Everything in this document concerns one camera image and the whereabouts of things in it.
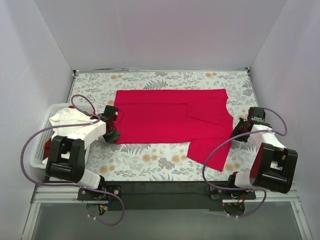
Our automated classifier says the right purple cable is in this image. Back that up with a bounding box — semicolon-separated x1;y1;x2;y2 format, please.
202;107;288;219

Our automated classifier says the dark red t shirt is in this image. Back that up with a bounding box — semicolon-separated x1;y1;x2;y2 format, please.
42;105;79;164

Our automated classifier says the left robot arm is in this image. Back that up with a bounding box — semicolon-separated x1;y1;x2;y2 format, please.
44;105;120;200

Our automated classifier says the aluminium frame rail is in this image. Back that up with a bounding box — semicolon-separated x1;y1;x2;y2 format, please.
22;186;313;240

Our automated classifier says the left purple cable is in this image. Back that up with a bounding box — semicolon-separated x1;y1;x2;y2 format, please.
20;94;125;227

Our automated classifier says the white t shirt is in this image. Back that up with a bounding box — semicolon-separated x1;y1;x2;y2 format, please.
42;107;91;165

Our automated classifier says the white plastic laundry basket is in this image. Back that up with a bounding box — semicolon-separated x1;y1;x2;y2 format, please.
29;102;91;170

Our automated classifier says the purple cable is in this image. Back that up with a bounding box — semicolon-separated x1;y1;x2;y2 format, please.
202;107;288;219
20;94;125;227

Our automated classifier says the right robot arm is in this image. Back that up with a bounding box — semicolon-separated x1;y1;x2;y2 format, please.
226;107;298;199

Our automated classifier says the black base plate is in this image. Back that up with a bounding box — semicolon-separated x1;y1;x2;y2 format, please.
77;180;257;212

